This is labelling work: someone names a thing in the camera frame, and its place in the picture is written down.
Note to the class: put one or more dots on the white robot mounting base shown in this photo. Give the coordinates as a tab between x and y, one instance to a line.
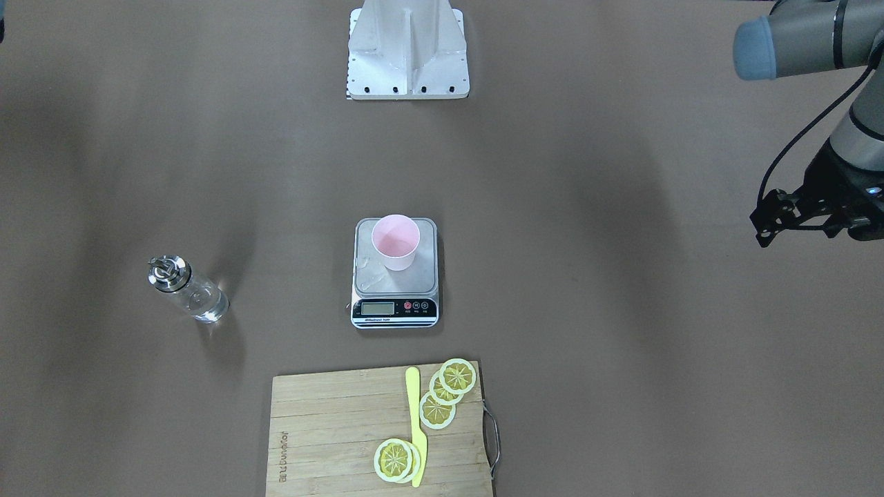
407	50

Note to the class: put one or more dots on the lemon slice near handle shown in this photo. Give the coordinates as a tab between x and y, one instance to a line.
457	376

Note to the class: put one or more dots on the yellow plastic knife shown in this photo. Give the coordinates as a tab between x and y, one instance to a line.
418	437

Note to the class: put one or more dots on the wooden cutting board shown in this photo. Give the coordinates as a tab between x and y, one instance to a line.
325	427

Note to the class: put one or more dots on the silver digital kitchen scale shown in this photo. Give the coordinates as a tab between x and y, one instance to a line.
383	298

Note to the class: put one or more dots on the middle lemon slice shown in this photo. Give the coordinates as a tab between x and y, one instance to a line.
440	394

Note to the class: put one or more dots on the front lemon slice of pair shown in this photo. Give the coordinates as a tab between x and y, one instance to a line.
392	460

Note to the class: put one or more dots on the pink plastic cup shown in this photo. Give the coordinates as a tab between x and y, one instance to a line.
396	239

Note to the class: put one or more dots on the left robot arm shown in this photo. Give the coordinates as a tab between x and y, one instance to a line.
805	37

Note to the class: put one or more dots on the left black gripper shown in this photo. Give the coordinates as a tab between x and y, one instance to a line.
833	181

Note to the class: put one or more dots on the clear glass sauce bottle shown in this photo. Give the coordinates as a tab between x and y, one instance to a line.
198	296

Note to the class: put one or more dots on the hidden lemon slice of pair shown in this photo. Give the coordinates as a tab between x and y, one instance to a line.
415	465

